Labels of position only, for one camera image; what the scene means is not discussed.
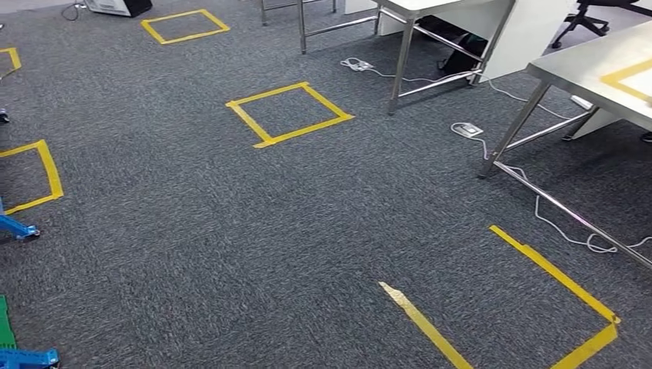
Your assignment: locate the stainless steel workbench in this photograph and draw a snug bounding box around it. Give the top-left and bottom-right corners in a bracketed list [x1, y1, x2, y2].
[261, 0, 381, 55]
[478, 20, 652, 271]
[377, 0, 518, 115]

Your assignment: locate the yellow tape on workbench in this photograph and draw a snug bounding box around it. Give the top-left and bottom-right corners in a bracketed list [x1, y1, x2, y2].
[600, 58, 652, 103]

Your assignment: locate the blue metal shelf rack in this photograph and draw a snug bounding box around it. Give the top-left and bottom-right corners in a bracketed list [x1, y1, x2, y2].
[0, 198, 59, 369]

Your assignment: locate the yellow floor tape marking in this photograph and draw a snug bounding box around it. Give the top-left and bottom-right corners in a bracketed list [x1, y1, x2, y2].
[225, 81, 355, 150]
[141, 8, 231, 46]
[0, 47, 22, 80]
[379, 225, 621, 369]

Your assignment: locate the grey floor socket box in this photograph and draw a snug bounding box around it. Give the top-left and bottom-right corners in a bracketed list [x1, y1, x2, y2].
[451, 121, 484, 138]

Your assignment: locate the black bag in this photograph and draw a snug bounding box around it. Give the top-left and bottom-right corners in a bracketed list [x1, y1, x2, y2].
[437, 32, 490, 75]

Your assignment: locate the white and black equipment box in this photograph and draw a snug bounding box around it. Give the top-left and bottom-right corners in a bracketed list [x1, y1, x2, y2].
[84, 0, 154, 18]

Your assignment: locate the black office chair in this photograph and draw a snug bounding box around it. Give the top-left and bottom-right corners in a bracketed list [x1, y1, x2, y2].
[551, 0, 652, 51]

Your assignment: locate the green plastic crate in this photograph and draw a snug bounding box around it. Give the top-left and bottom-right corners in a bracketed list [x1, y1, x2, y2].
[0, 295, 16, 350]

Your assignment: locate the white floor cable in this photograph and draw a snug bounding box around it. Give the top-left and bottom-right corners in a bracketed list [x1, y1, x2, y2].
[474, 133, 652, 254]

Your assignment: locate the black floor cable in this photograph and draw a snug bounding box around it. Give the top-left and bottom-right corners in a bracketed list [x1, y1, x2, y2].
[61, 2, 88, 22]

